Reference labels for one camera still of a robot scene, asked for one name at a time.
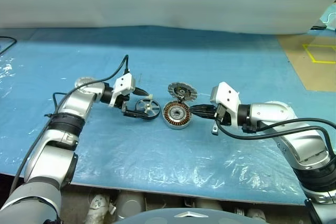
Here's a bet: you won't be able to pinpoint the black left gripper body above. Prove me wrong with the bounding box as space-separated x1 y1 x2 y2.
120 87 136 116

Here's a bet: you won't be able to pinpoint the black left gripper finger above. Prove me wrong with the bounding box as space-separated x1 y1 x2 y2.
133 88 150 98
123 110 148 119

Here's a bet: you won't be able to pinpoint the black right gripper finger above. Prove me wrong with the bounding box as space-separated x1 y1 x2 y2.
189 104 216 112
195 110 217 119

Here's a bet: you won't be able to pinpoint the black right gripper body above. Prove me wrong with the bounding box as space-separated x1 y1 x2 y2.
214 103 232 126

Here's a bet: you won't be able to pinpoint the black rimmed silver rotor wheel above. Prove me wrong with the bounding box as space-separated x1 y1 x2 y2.
135 98 160 120

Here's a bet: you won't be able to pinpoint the silver motor stator copper windings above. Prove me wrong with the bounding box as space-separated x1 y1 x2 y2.
162 102 193 130

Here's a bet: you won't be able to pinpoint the silver motor cover circuit board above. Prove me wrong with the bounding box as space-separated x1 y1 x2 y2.
167 81 197 102

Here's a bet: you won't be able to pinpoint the blue table cover sheet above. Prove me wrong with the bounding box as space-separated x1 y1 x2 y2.
0 26 336 206

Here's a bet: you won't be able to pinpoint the brown wooden board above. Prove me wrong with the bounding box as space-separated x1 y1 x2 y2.
277 34 336 91

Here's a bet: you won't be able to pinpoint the white rounded shape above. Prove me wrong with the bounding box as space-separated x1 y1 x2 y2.
246 208 267 221
89 194 112 224
117 191 144 219

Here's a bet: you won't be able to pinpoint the yellow tape square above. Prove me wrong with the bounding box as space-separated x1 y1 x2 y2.
302 43 336 65

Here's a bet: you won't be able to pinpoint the dark grey rounded cover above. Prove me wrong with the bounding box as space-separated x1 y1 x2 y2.
112 207 268 224

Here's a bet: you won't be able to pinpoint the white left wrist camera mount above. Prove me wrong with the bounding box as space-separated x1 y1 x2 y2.
108 73 137 108

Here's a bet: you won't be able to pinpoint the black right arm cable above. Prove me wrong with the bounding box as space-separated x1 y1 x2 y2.
214 104 336 156

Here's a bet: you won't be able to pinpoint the thin black cable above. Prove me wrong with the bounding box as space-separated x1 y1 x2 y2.
0 36 17 55

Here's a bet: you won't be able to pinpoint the white cable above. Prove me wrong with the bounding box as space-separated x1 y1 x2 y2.
323 13 336 25

